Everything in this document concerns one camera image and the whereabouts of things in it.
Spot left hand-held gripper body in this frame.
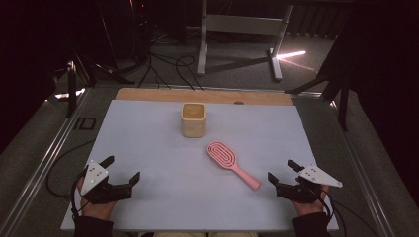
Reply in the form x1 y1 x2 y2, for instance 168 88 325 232
80 160 132 205

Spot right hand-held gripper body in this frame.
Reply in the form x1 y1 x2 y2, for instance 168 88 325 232
276 164 344 203

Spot pink hairbrush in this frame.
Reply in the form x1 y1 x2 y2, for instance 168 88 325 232
206 140 262 192

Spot beige square container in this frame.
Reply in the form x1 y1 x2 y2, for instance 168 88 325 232
180 102 207 138

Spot person's left hand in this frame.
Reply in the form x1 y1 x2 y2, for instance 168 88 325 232
76 177 117 221

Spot person's right hand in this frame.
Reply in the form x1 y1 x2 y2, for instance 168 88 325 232
291 185 330 217

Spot white table mat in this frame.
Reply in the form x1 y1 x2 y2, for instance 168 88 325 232
60 99 340 231

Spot black angled stand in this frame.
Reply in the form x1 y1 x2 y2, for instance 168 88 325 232
285 72 351 132

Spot black tripod stand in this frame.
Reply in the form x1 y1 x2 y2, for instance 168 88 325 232
53 53 97 119

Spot white metal stand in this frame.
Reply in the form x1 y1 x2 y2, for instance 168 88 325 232
196 0 293 82

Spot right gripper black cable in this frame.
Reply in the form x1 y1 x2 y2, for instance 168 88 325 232
315 187 379 237

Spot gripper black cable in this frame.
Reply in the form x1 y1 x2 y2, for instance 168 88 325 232
315 187 379 237
44 139 97 220

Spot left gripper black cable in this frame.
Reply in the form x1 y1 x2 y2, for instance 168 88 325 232
44 139 97 220

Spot aluminium floor rail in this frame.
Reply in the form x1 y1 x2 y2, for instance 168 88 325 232
0 88 91 237
329 98 398 237

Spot black floor cables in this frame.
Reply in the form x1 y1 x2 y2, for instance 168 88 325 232
137 48 205 92

